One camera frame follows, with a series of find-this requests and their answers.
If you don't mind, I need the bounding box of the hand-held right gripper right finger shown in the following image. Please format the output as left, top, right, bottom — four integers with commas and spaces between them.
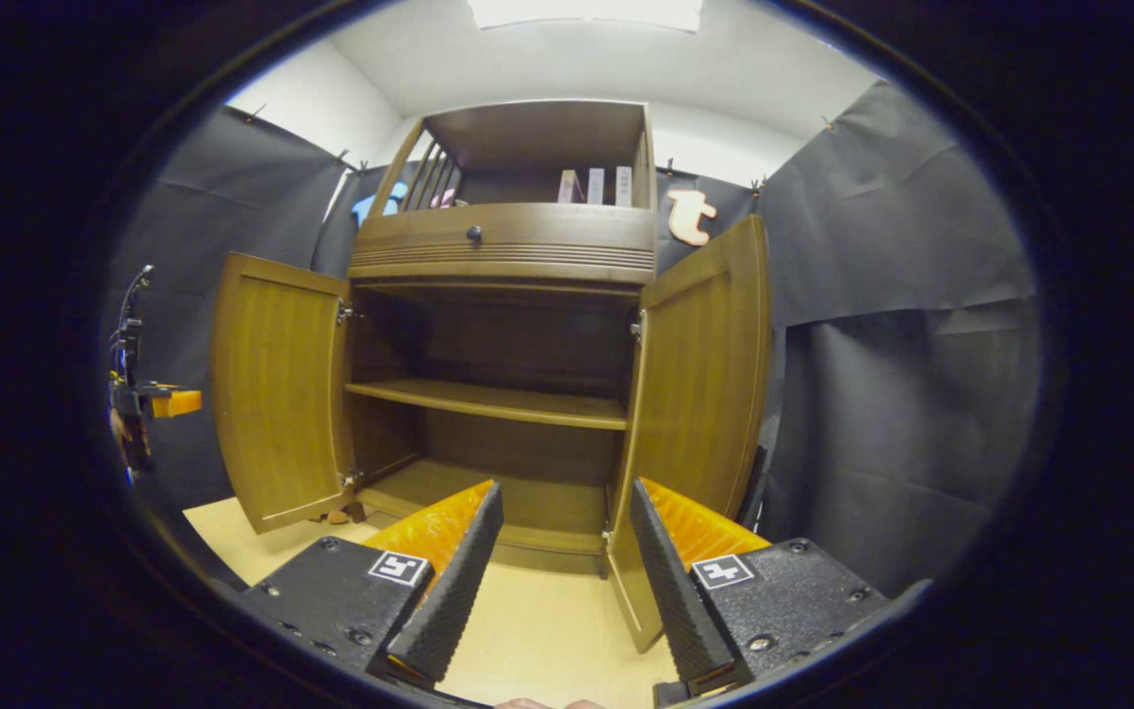
629, 478, 891, 690

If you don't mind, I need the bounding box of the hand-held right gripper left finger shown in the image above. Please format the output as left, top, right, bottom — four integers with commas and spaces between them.
242, 480, 505, 690

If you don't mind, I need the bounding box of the wooden cabinet door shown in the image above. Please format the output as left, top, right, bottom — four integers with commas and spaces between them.
210, 252, 356, 535
606, 215, 773, 653

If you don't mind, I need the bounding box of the wooden double-door shoe cabinet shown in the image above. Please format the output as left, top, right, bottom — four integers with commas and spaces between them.
210, 98, 773, 653

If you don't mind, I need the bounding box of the wooden cabinet drawer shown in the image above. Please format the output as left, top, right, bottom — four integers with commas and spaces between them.
350, 202, 657, 285

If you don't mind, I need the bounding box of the wooden inner shelf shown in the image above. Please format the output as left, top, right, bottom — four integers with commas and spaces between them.
346, 379, 629, 431

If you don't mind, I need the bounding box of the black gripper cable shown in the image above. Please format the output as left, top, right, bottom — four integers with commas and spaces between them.
114, 264, 156, 346

